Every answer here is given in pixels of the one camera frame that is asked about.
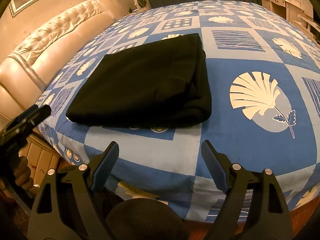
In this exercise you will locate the cream vanity dresser with mirror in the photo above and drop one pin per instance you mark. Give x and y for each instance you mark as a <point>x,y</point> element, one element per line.
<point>300,13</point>

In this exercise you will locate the cream tufted headboard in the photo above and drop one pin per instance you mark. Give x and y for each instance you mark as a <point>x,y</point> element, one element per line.
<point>28,70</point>

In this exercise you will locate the small desk fan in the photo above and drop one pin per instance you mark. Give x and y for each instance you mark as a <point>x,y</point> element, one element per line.
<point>140,6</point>

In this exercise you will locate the cream bedside cabinet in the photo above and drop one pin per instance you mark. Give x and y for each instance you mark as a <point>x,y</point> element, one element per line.
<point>41,157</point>

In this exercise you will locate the person's left hand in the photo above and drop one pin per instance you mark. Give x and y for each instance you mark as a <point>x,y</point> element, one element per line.
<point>22,174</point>

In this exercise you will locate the black pants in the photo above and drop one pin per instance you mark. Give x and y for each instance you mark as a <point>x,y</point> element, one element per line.
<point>158,84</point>

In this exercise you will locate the dark round knee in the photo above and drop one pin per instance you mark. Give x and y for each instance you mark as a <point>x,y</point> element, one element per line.
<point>142,218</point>

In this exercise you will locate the blue patterned bed sheet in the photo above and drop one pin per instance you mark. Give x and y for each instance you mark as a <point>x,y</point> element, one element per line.
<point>263,75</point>

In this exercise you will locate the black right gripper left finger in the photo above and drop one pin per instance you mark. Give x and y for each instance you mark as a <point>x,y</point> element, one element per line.
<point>65,207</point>

